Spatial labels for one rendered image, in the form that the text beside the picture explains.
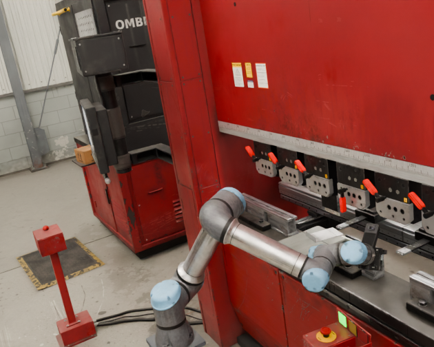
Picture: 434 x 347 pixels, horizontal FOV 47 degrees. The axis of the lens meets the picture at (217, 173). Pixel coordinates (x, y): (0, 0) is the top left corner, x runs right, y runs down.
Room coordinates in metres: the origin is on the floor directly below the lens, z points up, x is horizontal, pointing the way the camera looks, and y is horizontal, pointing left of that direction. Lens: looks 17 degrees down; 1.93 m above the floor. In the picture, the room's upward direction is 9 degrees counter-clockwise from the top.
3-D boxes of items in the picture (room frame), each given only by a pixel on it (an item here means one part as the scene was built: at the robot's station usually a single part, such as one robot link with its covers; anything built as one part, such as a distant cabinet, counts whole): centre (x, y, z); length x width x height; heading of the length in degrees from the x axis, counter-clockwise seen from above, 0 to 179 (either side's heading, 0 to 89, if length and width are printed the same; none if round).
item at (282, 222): (2.43, -0.22, 0.92); 0.50 x 0.06 x 0.10; 26
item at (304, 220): (2.50, -0.60, 0.81); 0.64 x 0.08 x 0.14; 116
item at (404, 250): (1.70, -0.74, 1.01); 0.26 x 0.12 x 0.05; 116
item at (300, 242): (1.87, -0.32, 1.00); 0.26 x 0.18 x 0.01; 116
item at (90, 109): (2.77, 0.62, 1.42); 0.45 x 0.12 x 0.36; 16
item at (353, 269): (1.87, -0.42, 0.89); 0.30 x 0.05 x 0.03; 26
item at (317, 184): (1.95, -0.44, 1.26); 0.15 x 0.09 x 0.17; 26
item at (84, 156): (3.99, 1.00, 1.04); 0.30 x 0.26 x 0.12; 27
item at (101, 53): (2.85, 0.55, 1.53); 0.51 x 0.25 x 0.85; 16
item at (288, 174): (2.13, -0.35, 1.26); 0.15 x 0.09 x 0.17; 26
